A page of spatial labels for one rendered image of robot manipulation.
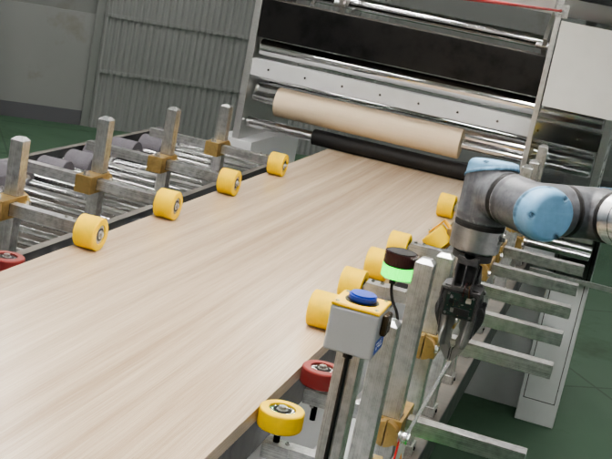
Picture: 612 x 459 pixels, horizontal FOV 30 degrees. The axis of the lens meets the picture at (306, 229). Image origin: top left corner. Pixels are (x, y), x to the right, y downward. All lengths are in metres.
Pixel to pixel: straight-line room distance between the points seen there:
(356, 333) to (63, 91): 7.95
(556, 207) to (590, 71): 2.63
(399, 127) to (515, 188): 2.76
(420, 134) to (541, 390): 1.15
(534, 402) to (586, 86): 1.30
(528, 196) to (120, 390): 0.76
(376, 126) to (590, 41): 0.91
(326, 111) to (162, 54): 4.81
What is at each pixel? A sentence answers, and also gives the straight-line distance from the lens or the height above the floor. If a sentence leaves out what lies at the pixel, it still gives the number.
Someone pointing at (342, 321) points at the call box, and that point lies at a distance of 1.56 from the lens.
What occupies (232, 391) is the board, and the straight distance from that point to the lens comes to 2.04.
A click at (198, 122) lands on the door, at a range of 9.60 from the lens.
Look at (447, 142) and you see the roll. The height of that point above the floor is 1.05.
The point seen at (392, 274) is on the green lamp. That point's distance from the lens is 2.07.
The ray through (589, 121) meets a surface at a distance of 4.54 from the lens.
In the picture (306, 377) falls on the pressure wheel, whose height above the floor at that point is 0.89.
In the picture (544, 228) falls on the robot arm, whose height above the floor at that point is 1.31.
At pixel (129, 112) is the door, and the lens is 9.47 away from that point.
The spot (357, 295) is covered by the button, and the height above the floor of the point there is 1.23.
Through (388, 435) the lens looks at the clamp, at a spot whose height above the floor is 0.85.
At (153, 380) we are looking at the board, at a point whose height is 0.90.
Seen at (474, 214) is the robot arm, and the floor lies 1.29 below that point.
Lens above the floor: 1.66
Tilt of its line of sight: 13 degrees down
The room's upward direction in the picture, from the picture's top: 11 degrees clockwise
